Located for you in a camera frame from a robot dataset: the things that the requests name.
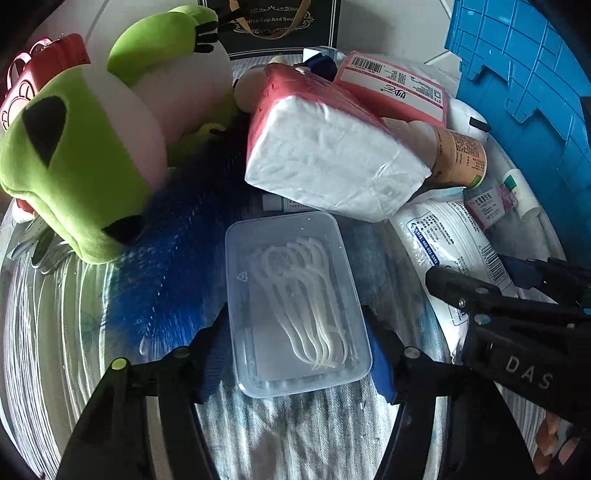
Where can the clear plastic floss box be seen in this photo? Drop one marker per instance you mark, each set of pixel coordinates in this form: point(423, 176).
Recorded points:
point(258, 332)

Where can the person's right hand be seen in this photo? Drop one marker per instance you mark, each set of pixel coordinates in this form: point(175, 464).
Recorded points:
point(554, 438)

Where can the small white bottle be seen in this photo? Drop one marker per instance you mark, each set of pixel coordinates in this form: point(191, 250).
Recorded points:
point(519, 189)

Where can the pink box white label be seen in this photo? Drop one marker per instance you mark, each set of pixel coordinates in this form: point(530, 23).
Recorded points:
point(397, 92)

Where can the small dark blue item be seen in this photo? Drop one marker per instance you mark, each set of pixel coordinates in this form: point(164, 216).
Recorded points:
point(321, 64)

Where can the clear plastic packet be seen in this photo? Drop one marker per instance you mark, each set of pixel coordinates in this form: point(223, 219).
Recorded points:
point(41, 249)

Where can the small grey printed box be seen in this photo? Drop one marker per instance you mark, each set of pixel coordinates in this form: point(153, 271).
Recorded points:
point(286, 204)

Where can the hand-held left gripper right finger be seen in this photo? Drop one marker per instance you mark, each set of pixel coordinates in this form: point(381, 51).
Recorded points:
point(383, 364)

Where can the large pink tissue pack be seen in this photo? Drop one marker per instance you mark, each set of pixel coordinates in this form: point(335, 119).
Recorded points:
point(323, 152)

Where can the white face mask pack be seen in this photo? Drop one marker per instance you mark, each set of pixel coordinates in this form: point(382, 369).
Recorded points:
point(443, 230)

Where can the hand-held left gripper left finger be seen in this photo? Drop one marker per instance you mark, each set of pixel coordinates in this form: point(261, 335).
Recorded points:
point(212, 369)

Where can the pink white ointment box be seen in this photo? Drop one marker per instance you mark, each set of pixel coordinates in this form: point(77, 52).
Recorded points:
point(489, 205)

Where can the red bear-face bag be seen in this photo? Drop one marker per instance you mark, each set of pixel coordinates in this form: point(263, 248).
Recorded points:
point(69, 50)

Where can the white bottle beige label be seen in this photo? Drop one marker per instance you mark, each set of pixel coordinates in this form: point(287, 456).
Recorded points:
point(461, 154)

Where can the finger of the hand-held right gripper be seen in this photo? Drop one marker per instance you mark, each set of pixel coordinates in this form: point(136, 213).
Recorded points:
point(461, 293)
point(524, 272)

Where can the bundle of white floss picks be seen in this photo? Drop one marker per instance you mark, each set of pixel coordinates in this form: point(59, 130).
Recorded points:
point(318, 337)

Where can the striped light blue bed sheet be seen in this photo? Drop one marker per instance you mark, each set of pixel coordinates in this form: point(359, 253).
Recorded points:
point(92, 323)

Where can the blue plastic crate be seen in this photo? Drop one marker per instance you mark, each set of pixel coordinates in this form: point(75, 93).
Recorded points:
point(521, 55)

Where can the small cream bear plush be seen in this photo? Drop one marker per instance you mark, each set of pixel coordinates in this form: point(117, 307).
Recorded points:
point(244, 90)

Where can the pink pig plush red dress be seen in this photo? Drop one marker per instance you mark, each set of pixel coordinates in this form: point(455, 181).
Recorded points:
point(22, 205)

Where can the green frog plush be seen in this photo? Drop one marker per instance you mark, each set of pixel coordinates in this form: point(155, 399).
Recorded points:
point(69, 184)

